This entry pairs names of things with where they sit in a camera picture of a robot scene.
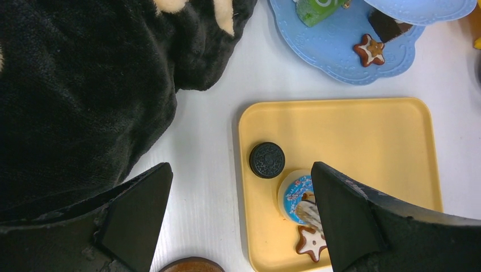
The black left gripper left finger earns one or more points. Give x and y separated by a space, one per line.
116 230

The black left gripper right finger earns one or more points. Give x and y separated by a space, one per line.
368 230

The blue frosted donut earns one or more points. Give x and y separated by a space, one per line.
296 187

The black sandwich cookie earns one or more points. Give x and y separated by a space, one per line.
267 160

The star cookie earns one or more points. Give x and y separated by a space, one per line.
311 242
369 51

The chocolate swirl roll cake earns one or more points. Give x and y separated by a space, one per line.
386 27

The green swirl roll cake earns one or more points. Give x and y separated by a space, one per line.
311 12

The metal serving tongs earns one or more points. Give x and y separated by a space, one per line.
307 211

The brown round coaster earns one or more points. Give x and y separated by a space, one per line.
192 264

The yellow serving tray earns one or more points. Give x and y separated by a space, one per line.
386 144

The black floral plush pillow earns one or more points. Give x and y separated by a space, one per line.
87 87

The blue three-tier cake stand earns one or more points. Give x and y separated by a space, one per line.
328 45

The yellow garment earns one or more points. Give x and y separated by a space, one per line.
474 22

